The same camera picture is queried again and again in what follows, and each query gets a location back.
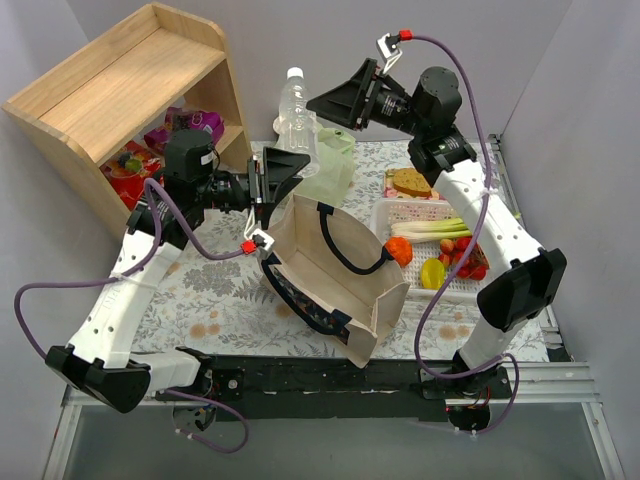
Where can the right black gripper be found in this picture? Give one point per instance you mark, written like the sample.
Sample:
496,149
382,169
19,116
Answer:
367,93

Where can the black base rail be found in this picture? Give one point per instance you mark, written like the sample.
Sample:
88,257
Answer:
261,387

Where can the beige canvas tote bag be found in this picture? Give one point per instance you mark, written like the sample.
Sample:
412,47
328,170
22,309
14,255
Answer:
335,275

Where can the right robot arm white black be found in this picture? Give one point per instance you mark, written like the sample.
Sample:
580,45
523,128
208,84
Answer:
527,274

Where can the light green plastic bag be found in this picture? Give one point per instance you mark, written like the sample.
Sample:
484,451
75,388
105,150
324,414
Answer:
337,166

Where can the yellow bell pepper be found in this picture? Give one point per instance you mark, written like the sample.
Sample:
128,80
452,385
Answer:
433,274

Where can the slice of brown bread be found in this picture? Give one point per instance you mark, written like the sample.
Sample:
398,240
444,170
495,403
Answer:
409,181

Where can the wooden two-tier shelf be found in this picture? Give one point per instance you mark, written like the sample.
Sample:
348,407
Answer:
81,112

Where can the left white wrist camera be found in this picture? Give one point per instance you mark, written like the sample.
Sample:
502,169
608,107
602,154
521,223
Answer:
259,242

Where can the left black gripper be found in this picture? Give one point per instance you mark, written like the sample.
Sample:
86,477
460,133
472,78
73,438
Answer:
255,182

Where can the floral table mat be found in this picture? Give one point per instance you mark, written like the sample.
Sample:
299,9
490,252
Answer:
226,308

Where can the purple snack packet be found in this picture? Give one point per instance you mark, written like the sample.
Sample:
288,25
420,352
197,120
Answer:
177,119

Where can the orange tangerine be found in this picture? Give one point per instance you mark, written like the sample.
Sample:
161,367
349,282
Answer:
400,249

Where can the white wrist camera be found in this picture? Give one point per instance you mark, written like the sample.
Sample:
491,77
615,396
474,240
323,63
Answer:
389,48
259,242

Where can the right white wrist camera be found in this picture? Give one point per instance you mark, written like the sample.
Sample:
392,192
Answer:
389,48

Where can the green spring onions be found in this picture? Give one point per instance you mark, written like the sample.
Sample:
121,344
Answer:
431,230

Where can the black label tape roll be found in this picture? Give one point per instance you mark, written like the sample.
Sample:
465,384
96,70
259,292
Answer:
278,126

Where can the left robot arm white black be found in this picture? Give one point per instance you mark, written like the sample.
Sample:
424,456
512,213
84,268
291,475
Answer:
98,359

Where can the floral rectangular tray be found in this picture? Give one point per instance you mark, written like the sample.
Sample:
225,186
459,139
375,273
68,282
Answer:
390,192

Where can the red snack packet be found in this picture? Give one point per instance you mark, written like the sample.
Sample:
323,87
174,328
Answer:
127,169

